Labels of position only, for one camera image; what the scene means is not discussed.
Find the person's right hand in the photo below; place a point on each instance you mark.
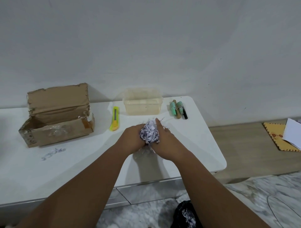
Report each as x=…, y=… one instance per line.
x=170, y=145

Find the person's left hand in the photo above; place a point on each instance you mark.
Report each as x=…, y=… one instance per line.
x=129, y=139

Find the person's left fingers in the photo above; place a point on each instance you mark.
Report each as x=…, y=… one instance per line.
x=140, y=131

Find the person's right fingers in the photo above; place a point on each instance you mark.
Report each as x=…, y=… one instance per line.
x=161, y=128

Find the bundle of shredded paper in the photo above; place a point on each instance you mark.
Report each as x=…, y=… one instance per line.
x=149, y=132

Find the person's right forearm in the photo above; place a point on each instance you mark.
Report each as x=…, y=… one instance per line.
x=211, y=195

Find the person's left forearm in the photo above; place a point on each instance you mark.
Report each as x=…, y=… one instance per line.
x=75, y=188

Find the green highlighter marker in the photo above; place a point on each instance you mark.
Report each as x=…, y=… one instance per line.
x=180, y=107
x=173, y=110

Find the clear plastic container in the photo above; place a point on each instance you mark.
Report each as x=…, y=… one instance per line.
x=142, y=104

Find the black pen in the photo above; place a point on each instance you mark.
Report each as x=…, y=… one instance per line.
x=185, y=113

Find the yellow utility knife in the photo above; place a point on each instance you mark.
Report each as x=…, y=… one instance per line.
x=114, y=119

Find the clear plastic wrap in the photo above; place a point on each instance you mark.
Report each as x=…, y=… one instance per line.
x=57, y=131

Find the open brown cardboard box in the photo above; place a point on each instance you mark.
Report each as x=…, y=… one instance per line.
x=56, y=110

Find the small shredded paper scrap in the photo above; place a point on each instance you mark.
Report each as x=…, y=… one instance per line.
x=53, y=153

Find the black bag of shredded paper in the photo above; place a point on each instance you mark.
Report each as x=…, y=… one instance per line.
x=187, y=216

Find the yellow scalloped envelope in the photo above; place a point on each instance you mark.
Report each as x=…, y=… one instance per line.
x=276, y=136

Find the white paper sheet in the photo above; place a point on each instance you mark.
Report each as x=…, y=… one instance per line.
x=292, y=132

